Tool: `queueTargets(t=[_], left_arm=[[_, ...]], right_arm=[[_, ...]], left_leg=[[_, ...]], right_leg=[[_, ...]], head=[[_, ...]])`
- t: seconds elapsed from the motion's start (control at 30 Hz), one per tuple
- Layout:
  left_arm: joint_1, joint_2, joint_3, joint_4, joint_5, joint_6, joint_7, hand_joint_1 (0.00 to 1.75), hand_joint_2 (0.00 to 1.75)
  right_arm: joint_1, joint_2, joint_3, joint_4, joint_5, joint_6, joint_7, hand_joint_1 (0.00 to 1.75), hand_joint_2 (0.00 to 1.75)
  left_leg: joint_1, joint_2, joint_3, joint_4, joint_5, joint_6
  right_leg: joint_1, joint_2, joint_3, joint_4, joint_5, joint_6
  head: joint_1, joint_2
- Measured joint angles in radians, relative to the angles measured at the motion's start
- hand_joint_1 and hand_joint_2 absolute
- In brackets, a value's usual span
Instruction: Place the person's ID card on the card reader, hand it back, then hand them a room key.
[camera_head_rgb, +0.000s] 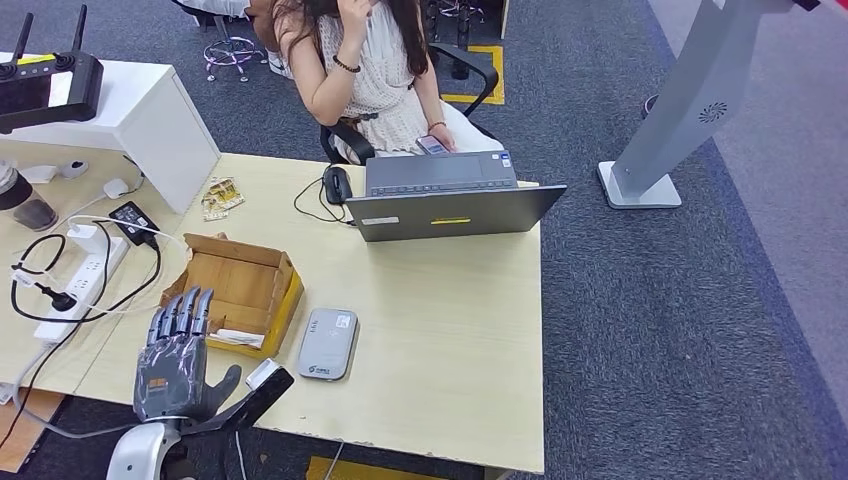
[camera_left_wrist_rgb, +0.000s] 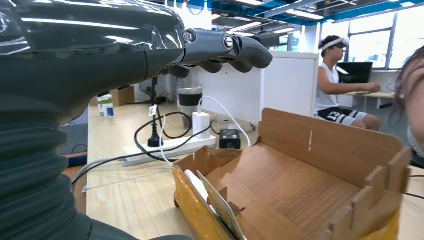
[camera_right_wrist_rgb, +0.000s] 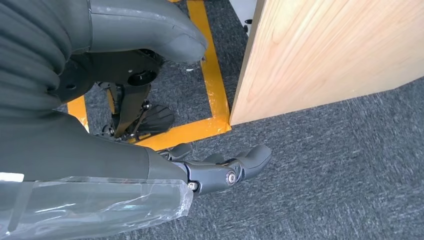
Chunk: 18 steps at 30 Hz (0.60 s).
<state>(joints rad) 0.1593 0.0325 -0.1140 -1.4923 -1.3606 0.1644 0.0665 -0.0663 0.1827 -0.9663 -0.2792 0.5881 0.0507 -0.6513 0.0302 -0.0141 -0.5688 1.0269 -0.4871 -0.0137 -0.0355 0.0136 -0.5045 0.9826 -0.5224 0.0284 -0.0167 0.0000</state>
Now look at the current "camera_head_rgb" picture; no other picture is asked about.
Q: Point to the person's left hand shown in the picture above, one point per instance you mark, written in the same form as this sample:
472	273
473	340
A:
445	136

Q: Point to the person's right hand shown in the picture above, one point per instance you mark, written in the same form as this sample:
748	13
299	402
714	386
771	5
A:
354	26

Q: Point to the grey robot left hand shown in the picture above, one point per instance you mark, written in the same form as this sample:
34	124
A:
172	378

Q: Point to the smartphone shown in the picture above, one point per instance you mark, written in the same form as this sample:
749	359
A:
430	144

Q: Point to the room key card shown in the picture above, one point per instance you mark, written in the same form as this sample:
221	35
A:
238	338

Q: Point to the golden ID card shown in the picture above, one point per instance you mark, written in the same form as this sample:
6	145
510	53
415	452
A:
227	192

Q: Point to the person's right forearm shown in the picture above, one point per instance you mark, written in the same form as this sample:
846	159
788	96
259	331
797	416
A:
331	93

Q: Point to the person's left forearm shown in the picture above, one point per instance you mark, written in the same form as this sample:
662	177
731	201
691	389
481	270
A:
430	106

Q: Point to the person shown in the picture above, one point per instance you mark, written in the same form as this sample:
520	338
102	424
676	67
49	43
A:
378	79
262	26

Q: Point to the grey card reader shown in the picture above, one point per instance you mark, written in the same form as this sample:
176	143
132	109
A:
328	344

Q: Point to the yellow floor tape marking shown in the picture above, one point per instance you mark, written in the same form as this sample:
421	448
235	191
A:
358	472
495	79

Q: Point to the grey laptop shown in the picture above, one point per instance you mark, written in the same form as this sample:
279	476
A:
450	212

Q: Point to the black office chair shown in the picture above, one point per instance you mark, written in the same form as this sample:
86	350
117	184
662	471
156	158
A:
351	139

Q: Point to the black computer mouse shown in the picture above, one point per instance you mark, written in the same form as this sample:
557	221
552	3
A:
337	185

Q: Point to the open cardboard box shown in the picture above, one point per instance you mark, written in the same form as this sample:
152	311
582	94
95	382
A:
238	278

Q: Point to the chrome stool base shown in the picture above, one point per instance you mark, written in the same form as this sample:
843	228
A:
232	53

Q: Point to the white power strip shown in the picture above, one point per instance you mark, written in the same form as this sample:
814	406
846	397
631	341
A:
81	288

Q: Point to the black power plug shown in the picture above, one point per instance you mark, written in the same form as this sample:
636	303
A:
63	303

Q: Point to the black power adapter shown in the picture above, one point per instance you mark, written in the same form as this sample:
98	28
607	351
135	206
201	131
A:
133	222

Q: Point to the white charger plug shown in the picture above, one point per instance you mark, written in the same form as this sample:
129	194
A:
82	238

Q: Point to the brown board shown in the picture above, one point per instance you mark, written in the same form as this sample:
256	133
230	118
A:
20	450

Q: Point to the yellow patterned paper packet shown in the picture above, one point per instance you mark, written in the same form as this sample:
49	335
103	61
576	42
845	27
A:
212	212

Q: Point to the white small adapter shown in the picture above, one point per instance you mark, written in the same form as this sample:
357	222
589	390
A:
115	188

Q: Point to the dark round object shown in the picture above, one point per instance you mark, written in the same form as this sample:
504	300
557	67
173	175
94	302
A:
648	109

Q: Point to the white cabinet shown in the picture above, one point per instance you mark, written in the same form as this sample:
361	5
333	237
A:
159	126

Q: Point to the white flat small device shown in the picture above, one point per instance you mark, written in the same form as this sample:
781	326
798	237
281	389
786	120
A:
38	173

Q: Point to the black controller with antennas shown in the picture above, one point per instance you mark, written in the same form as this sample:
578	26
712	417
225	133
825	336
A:
71	93

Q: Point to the black camera bracket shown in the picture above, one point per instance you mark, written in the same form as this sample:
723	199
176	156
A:
258	401

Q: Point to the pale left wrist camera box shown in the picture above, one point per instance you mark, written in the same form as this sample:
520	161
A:
263	373

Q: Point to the white round small camera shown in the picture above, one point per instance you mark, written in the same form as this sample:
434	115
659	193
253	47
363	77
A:
73	168

